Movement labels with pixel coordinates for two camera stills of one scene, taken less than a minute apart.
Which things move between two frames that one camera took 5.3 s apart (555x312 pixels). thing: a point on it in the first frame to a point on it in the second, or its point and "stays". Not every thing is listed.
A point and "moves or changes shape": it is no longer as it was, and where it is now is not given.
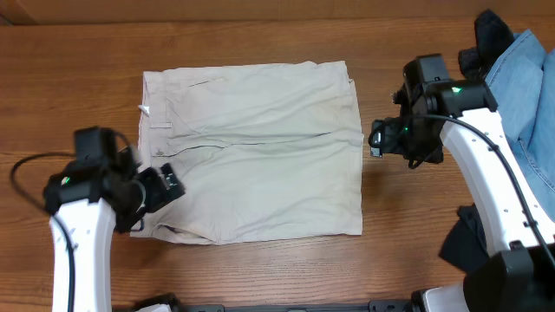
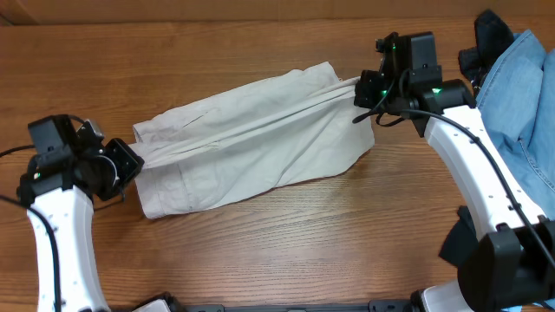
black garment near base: x=465 y=244 stays
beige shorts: x=262 y=152 moves or changes shape
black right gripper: x=386 y=141 to x=368 y=81
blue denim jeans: x=523 y=87 stays
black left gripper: x=159 y=196 to x=129 y=165
